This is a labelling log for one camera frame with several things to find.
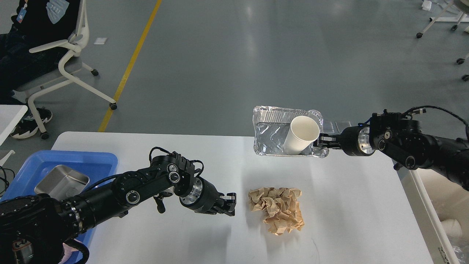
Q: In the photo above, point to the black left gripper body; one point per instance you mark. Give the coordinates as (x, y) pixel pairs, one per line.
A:
(203, 198)

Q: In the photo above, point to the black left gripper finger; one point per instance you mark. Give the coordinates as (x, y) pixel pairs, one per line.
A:
(226, 200)
(227, 210)

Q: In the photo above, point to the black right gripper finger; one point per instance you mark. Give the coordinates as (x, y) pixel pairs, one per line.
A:
(330, 137)
(328, 145)

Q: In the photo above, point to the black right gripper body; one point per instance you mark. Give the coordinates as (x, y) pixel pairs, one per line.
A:
(355, 141)

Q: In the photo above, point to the white paper cup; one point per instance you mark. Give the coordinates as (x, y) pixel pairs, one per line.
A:
(302, 132)

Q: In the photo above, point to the brown paper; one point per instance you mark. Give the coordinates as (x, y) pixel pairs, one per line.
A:
(281, 207)

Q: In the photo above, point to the aluminium foil tray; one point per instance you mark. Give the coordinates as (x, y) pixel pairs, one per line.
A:
(271, 125)

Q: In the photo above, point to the square steel container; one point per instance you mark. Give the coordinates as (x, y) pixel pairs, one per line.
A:
(62, 182)

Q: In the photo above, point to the pink mug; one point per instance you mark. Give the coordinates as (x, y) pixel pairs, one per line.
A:
(68, 251)

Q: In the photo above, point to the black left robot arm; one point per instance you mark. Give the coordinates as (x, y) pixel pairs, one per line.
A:
(123, 191)

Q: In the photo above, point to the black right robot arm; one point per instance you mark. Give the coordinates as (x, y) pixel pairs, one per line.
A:
(399, 136)

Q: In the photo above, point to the clear floor plate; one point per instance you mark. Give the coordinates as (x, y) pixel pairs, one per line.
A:
(328, 127)
(342, 125)

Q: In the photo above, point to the white plastic bin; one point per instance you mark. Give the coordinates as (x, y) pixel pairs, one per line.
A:
(433, 198)

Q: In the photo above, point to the blue plastic tray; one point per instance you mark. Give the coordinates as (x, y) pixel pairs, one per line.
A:
(22, 172)

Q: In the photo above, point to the white cup in bin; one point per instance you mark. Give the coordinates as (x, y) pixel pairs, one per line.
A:
(452, 228)

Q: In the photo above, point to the white office chair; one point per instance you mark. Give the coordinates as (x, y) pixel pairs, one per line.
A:
(64, 74)

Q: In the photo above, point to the seated person in black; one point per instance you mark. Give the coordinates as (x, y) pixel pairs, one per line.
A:
(36, 22)

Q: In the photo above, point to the white rolling frame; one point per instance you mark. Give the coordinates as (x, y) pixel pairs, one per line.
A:
(462, 15)

